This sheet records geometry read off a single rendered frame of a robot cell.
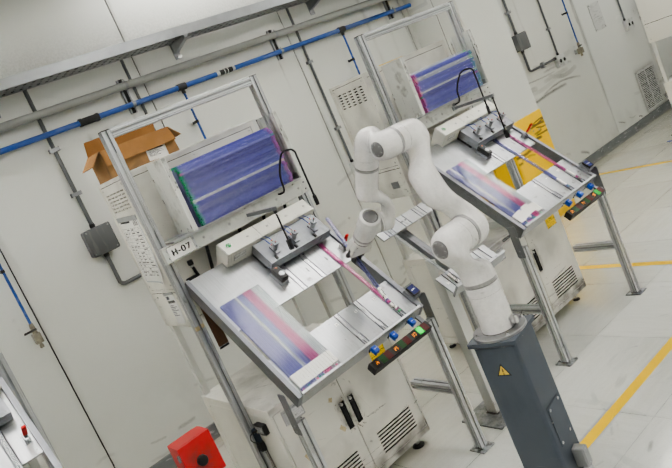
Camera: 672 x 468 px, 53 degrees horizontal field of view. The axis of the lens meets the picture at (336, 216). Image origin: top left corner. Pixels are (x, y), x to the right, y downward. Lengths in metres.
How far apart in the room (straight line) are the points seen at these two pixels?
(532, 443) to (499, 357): 0.34
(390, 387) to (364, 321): 0.51
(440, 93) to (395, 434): 1.79
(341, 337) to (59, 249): 2.05
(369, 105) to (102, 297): 1.93
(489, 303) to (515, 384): 0.29
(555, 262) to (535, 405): 1.74
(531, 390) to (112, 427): 2.67
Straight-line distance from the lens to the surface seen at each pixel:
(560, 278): 4.14
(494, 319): 2.38
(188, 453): 2.53
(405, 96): 3.71
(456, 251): 2.24
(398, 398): 3.25
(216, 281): 2.89
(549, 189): 3.73
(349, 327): 2.78
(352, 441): 3.11
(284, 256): 2.92
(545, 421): 2.50
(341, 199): 5.12
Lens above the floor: 1.64
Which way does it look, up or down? 9 degrees down
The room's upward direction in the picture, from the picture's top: 24 degrees counter-clockwise
